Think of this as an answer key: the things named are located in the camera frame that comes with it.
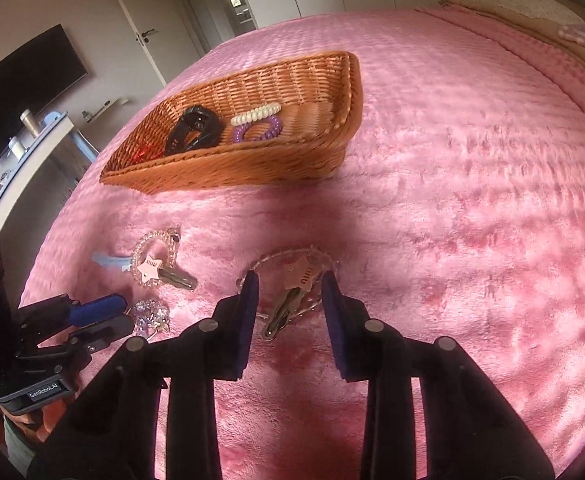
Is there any pink checked pillow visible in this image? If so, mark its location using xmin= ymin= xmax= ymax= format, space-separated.
xmin=557 ymin=25 xmax=585 ymax=51

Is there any black hair claw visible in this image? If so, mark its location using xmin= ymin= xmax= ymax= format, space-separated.
xmin=165 ymin=105 xmax=222 ymax=156

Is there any white room door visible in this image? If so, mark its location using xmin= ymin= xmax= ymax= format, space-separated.
xmin=105 ymin=0 xmax=208 ymax=88

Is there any purple spiral hair tie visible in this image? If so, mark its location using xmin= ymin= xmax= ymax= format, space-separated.
xmin=232 ymin=114 xmax=282 ymax=144

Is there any blue and white desk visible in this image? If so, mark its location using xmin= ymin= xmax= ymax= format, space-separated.
xmin=0 ymin=110 xmax=100 ymax=241

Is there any small wall-mounted shelf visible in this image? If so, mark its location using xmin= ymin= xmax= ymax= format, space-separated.
xmin=81 ymin=97 xmax=129 ymax=121

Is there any clear crystal bead bracelet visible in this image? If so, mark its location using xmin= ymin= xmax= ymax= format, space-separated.
xmin=125 ymin=297 xmax=170 ymax=336

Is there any red hair clip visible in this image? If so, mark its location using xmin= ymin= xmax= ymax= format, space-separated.
xmin=135 ymin=141 xmax=166 ymax=161

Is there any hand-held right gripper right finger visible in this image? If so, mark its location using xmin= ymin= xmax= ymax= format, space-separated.
xmin=321 ymin=271 xmax=556 ymax=480

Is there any cream spiral hair tie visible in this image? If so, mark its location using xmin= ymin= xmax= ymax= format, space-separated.
xmin=230 ymin=101 xmax=282 ymax=127

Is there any black wall television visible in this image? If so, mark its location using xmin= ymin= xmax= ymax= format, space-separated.
xmin=0 ymin=24 xmax=88 ymax=167

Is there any beaded star keychain blue bow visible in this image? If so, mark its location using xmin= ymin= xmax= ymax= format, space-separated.
xmin=92 ymin=226 xmax=199 ymax=292

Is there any brown wicker basket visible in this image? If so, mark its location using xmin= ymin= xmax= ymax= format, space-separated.
xmin=100 ymin=51 xmax=363 ymax=196

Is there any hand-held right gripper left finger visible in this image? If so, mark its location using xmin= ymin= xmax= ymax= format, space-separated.
xmin=27 ymin=270 xmax=260 ymax=480

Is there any gold thermos bottle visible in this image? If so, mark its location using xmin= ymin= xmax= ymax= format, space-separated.
xmin=20 ymin=108 xmax=40 ymax=137

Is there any pink plush blanket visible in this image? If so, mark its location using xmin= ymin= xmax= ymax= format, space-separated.
xmin=20 ymin=7 xmax=585 ymax=480

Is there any person's left forearm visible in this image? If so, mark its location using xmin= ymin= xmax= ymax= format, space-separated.
xmin=3 ymin=400 xmax=73 ymax=476

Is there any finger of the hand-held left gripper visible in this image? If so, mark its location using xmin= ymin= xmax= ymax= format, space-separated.
xmin=20 ymin=315 xmax=136 ymax=362
xmin=17 ymin=294 xmax=128 ymax=332

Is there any white dotted pillow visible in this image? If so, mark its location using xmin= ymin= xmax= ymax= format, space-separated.
xmin=440 ymin=0 xmax=585 ymax=26

